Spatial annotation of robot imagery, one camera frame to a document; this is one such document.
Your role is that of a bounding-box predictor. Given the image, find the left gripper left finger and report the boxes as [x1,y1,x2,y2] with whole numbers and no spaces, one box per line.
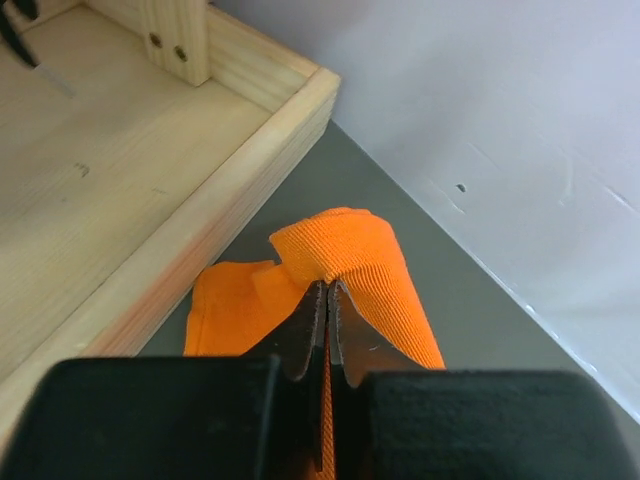
[1,283,327,479]

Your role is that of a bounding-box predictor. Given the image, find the orange trousers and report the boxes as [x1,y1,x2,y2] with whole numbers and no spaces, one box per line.
[183,206,447,480]

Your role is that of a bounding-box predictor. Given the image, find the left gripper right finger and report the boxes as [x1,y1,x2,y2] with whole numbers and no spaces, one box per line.
[328,283,639,479]

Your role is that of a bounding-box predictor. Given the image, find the wooden rack base tray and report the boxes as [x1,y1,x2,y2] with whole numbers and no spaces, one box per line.
[1,1,340,437]

